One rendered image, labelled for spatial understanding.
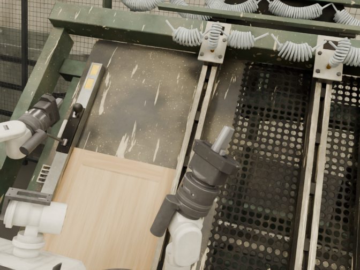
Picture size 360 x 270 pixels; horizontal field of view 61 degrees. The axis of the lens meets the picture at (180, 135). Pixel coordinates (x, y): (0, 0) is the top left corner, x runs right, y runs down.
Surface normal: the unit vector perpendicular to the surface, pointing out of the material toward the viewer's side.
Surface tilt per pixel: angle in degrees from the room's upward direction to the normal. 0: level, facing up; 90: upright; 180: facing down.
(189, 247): 94
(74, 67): 55
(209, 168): 78
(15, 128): 25
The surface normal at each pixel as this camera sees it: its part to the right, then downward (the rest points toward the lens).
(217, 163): -0.66, -0.10
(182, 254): 0.32, 0.38
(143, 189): -0.11, -0.35
